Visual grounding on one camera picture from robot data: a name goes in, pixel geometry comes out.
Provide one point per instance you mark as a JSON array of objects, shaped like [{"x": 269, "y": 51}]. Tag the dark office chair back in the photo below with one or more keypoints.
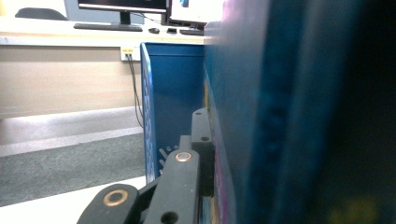
[{"x": 39, "y": 14}]

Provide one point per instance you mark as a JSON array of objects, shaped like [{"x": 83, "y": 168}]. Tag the black computer monitor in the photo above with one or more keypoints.
[{"x": 124, "y": 4}]

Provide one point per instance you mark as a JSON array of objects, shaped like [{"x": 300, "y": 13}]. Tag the blue picture book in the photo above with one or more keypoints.
[{"x": 243, "y": 109}]

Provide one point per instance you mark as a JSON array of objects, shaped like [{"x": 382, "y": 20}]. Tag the white office desk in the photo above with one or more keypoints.
[{"x": 46, "y": 34}]

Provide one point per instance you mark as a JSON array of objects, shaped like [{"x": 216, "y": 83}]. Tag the lit computer monitor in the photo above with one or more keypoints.
[{"x": 196, "y": 11}]

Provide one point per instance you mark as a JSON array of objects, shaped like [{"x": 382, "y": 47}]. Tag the blue plastic file rack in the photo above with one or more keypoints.
[{"x": 174, "y": 93}]

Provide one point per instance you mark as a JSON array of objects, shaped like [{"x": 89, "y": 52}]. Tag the black computer mouse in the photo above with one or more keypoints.
[{"x": 153, "y": 30}]

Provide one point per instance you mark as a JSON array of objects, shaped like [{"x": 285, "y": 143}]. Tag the small black box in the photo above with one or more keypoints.
[{"x": 171, "y": 30}]

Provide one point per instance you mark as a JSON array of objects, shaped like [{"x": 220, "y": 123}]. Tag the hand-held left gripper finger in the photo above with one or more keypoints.
[{"x": 202, "y": 149}]

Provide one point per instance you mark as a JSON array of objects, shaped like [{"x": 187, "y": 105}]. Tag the white wall socket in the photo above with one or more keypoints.
[{"x": 130, "y": 53}]

